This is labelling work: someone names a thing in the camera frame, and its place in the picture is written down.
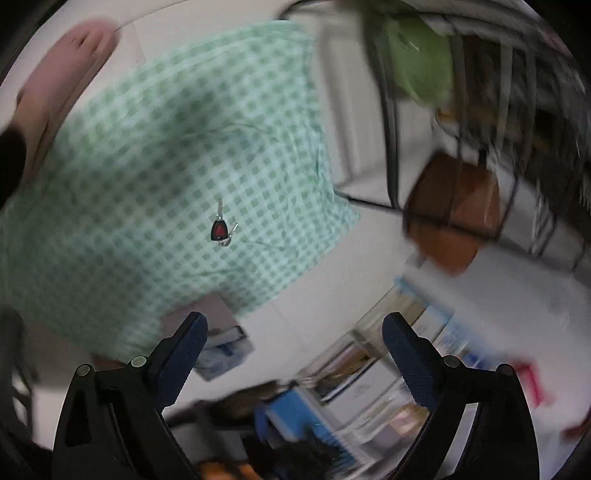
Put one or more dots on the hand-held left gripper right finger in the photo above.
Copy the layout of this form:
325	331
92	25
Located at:
411	364

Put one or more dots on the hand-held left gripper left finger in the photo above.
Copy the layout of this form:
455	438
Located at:
184	355

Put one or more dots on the keys with red fob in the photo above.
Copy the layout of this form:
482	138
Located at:
219	230

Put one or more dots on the white and blue air cooler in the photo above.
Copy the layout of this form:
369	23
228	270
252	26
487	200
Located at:
295	415

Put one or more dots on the brown bean bag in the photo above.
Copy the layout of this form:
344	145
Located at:
452	221

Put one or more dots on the green checked cloth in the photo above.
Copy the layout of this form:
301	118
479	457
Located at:
161	138

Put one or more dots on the black metal rack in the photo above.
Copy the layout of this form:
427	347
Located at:
390	138

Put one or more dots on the person's right leg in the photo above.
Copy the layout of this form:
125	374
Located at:
9	161

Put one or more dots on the pink slipper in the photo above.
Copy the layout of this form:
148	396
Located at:
60	78

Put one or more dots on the green plastic basin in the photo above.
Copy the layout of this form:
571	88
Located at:
415	60

